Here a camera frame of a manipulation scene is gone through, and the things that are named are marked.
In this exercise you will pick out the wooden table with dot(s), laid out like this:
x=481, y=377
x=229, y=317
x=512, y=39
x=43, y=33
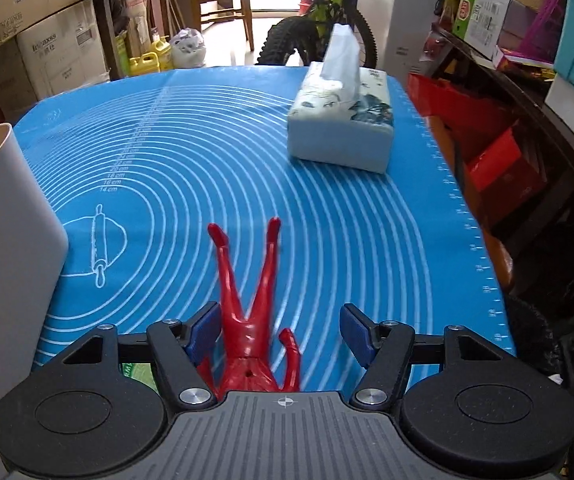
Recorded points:
x=107, y=10

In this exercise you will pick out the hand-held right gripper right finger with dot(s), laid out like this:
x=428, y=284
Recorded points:
x=355, y=335

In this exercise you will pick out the blue silicone baking mat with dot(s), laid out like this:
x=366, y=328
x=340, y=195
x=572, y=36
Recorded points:
x=217, y=160

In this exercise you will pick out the small brown cardboard box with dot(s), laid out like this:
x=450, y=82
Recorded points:
x=134, y=20

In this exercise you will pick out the wooden chair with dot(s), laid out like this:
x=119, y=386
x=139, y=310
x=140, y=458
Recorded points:
x=227, y=5

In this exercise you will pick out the white plastic bag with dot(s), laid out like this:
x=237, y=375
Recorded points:
x=188, y=50

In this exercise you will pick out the red toy figure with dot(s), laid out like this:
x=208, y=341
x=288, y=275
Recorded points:
x=247, y=340

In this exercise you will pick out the white appliance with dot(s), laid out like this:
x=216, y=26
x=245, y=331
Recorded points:
x=402, y=20

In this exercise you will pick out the yellow oil jug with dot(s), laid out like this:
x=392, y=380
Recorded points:
x=143, y=65
x=163, y=55

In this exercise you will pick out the green and black bicycle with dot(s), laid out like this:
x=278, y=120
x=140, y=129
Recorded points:
x=317, y=25

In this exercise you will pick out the beige plastic storage bin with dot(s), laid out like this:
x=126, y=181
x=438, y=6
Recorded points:
x=2, y=270

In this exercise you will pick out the dark wooden shelf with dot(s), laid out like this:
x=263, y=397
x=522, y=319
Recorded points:
x=557, y=150

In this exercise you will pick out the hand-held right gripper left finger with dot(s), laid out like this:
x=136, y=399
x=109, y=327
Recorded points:
x=205, y=333

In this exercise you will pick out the soft tissue pack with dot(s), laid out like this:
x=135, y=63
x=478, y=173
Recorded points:
x=337, y=125

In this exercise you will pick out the green and white carton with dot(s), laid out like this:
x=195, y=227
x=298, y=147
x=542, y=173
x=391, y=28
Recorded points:
x=482, y=15

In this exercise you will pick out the red gift boxes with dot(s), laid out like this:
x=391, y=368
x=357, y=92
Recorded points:
x=482, y=145

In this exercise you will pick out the large printed cardboard box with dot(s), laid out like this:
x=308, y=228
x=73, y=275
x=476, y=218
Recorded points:
x=62, y=55

